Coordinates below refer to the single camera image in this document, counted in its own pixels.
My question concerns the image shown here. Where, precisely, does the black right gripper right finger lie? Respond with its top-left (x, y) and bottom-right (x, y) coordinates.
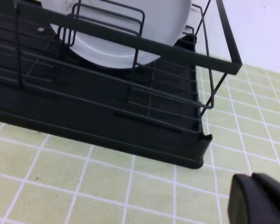
top-left (252, 173), bottom-right (280, 208)

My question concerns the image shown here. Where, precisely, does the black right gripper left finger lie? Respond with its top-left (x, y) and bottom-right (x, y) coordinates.
top-left (228, 174), bottom-right (280, 224)

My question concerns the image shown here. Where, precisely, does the grey round plate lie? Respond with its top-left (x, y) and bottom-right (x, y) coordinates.
top-left (42, 0), bottom-right (192, 69)

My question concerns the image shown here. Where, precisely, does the black drip tray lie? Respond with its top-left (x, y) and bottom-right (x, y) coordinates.
top-left (0, 13), bottom-right (213, 169)

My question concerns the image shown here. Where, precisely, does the black wire dish rack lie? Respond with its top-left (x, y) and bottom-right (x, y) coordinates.
top-left (0, 0), bottom-right (243, 135)

